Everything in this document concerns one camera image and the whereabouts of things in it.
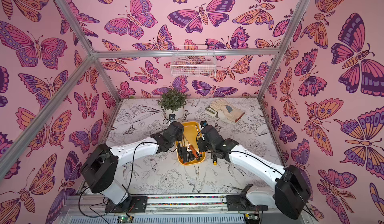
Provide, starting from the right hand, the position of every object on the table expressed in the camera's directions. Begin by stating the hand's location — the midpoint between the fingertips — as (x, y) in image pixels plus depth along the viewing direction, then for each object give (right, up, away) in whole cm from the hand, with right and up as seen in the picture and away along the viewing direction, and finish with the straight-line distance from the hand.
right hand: (197, 142), depth 81 cm
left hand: (-10, +6, +9) cm, 15 cm away
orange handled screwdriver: (-2, -8, +6) cm, 10 cm away
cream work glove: (+26, +16, +29) cm, 42 cm away
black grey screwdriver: (-4, -8, +6) cm, 11 cm away
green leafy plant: (-15, +23, +11) cm, 30 cm away
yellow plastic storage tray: (-3, +3, +14) cm, 15 cm away
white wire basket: (-2, +49, +14) cm, 51 cm away
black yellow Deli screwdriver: (+10, -12, +4) cm, 16 cm away
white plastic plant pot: (-11, +15, +13) cm, 23 cm away
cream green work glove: (+16, +14, +28) cm, 35 cm away
